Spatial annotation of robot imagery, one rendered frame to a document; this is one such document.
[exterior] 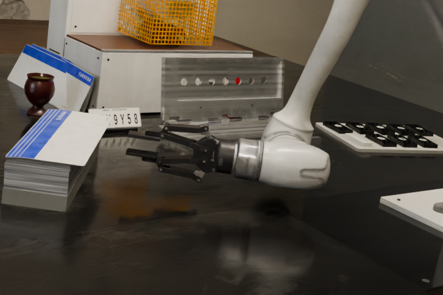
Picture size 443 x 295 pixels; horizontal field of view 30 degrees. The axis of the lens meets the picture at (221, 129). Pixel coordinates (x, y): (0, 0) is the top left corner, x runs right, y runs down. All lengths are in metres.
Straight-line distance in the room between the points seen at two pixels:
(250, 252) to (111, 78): 0.94
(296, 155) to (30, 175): 0.56
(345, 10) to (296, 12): 3.20
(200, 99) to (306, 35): 2.73
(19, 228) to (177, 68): 0.86
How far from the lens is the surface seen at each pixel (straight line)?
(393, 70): 4.88
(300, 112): 1.92
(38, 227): 1.61
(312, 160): 1.79
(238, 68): 2.44
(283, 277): 1.52
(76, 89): 2.41
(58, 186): 1.67
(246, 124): 2.45
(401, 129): 2.73
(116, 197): 1.79
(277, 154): 1.78
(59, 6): 2.58
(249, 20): 4.72
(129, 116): 2.29
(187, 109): 2.32
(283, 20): 4.89
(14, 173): 1.68
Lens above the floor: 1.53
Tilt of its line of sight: 15 degrees down
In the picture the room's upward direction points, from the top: 8 degrees clockwise
